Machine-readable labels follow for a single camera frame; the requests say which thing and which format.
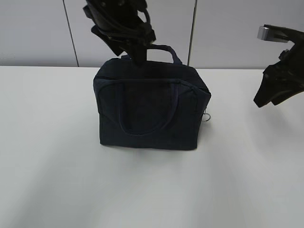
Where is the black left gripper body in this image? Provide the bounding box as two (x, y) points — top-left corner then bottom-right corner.
(83, 0), (156, 46)

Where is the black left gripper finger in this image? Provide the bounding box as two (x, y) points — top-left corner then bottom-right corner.
(127, 41), (147, 66)
(91, 26), (128, 56)

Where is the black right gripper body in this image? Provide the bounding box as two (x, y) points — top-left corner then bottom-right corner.
(262, 43), (304, 93)

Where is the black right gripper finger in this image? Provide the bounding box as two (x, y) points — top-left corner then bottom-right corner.
(271, 89), (304, 105)
(253, 80), (282, 108)

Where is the dark navy lunch bag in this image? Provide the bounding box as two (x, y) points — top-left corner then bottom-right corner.
(93, 45), (211, 151)

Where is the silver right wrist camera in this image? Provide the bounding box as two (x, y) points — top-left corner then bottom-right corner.
(257, 24), (304, 45)

